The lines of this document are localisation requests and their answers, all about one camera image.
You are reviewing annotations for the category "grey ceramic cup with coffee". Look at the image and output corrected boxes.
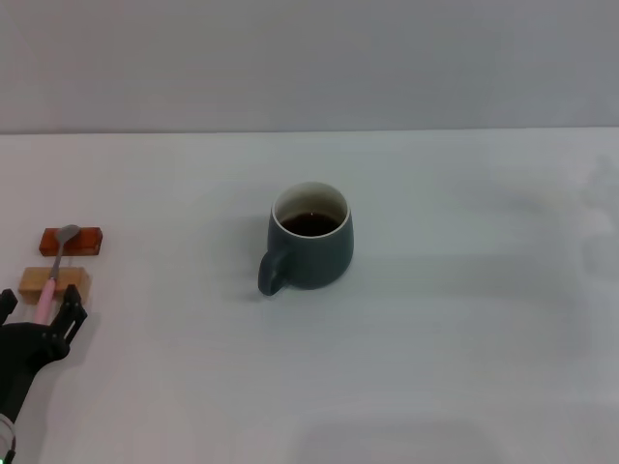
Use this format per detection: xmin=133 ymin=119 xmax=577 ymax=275
xmin=256 ymin=181 xmax=354 ymax=297

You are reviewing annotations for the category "reddish brown wooden block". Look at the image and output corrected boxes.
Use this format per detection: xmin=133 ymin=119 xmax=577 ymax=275
xmin=37 ymin=226 xmax=104 ymax=258

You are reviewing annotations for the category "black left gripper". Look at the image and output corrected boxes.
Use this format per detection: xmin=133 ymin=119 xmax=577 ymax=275
xmin=0 ymin=284 xmax=89 ymax=427

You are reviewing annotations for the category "light wooden block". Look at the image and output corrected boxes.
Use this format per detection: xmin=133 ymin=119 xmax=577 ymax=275
xmin=17 ymin=266 xmax=92 ymax=306

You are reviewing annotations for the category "pink handled metal spoon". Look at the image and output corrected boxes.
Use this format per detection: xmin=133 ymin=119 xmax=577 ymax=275
xmin=33 ymin=223 xmax=81 ymax=324

